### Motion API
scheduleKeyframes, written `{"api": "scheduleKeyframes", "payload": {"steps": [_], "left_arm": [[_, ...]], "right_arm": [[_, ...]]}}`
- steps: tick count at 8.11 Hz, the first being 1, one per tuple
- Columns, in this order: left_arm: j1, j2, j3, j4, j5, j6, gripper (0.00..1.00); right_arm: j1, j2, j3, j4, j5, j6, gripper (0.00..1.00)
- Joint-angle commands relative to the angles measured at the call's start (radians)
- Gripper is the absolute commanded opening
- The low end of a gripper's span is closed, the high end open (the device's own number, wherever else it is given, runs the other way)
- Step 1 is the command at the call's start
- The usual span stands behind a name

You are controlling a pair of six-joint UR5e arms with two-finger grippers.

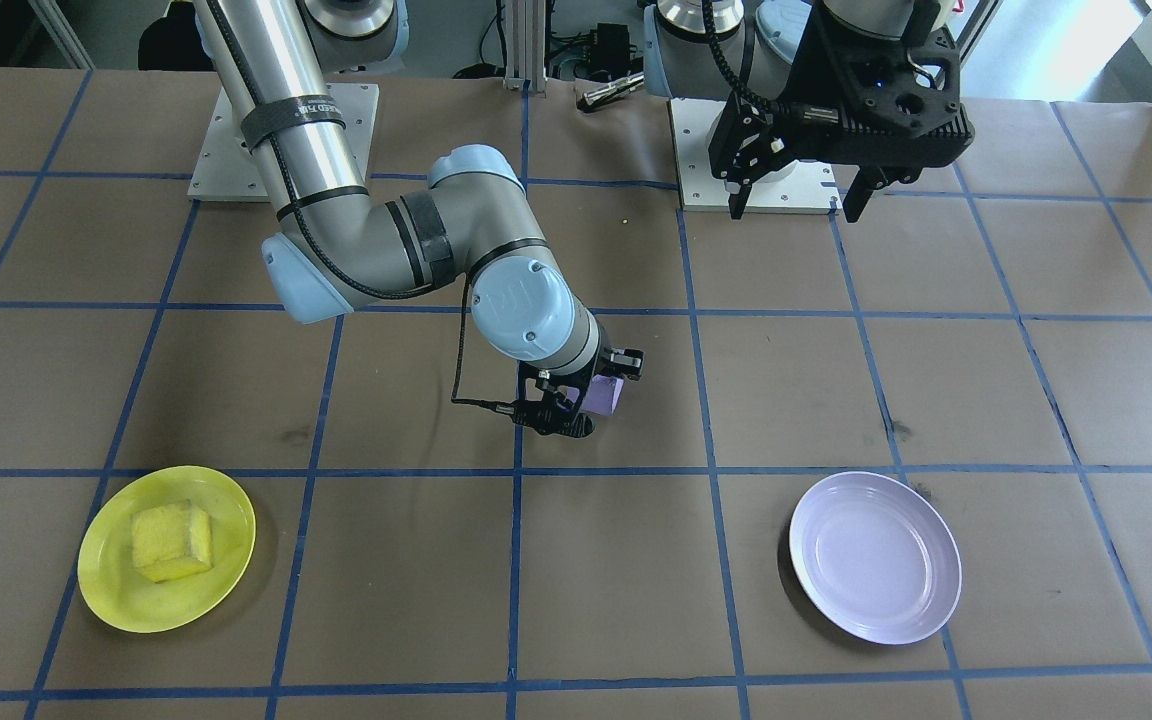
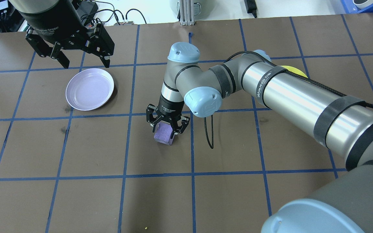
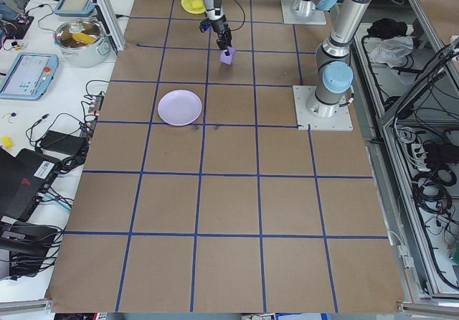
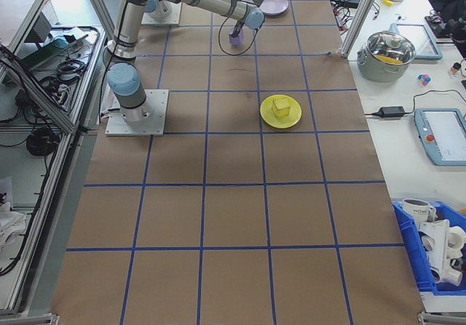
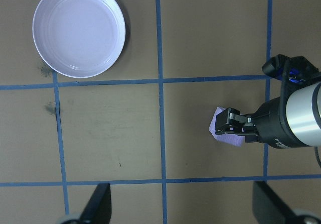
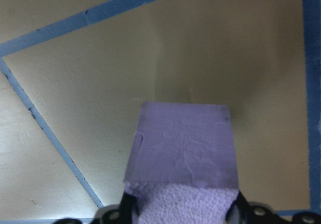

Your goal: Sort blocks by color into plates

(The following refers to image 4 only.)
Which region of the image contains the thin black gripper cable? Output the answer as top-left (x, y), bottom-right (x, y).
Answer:
top-left (218, 17), bottom-right (261, 56)

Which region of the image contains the yellow foam block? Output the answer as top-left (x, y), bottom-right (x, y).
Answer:
top-left (272, 98), bottom-right (291, 119)

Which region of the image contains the black adapter cable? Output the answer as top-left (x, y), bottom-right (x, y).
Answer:
top-left (365, 90), bottom-right (466, 118)

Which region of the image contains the aluminium extrusion post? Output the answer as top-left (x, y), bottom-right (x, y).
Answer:
top-left (338, 0), bottom-right (387, 59)

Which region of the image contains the light blue teach pendant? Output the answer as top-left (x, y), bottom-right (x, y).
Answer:
top-left (414, 107), bottom-right (466, 166)
top-left (389, 22), bottom-right (443, 60)

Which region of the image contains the white pipe fitting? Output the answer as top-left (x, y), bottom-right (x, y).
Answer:
top-left (417, 218), bottom-right (466, 267)
top-left (429, 262), bottom-right (463, 286)

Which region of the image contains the green flat board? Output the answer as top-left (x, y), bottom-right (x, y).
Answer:
top-left (21, 36), bottom-right (84, 71)

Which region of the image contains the white mug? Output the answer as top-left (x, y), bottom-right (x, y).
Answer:
top-left (401, 197), bottom-right (437, 224)

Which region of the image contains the grey metal box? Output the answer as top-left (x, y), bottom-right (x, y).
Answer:
top-left (23, 11), bottom-right (52, 44)

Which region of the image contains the glass pot lid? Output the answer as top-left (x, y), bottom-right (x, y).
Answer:
top-left (366, 31), bottom-right (416, 66)

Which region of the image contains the white crumpled cloth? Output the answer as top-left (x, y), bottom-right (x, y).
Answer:
top-left (0, 177), bottom-right (28, 249)

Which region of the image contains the white square base plate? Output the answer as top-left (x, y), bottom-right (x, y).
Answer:
top-left (140, 0), bottom-right (183, 26)
top-left (105, 89), bottom-right (170, 137)

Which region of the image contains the black power adapter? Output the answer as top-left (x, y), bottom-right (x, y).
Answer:
top-left (378, 106), bottom-right (406, 117)

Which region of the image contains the black coiled cable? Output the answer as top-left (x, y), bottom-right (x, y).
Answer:
top-left (25, 126), bottom-right (55, 158)

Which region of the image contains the steel cooking pot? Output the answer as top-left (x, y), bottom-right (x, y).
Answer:
top-left (356, 42), bottom-right (414, 83)

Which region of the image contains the purple plate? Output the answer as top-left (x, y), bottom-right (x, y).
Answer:
top-left (258, 0), bottom-right (291, 17)

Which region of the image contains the blue plastic bin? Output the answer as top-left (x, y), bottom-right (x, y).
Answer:
top-left (392, 200), bottom-right (466, 297)

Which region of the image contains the purple foam block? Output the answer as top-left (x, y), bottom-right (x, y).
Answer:
top-left (228, 28), bottom-right (244, 47)

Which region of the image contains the yellow plate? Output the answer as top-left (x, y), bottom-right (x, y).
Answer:
top-left (259, 94), bottom-right (303, 129)

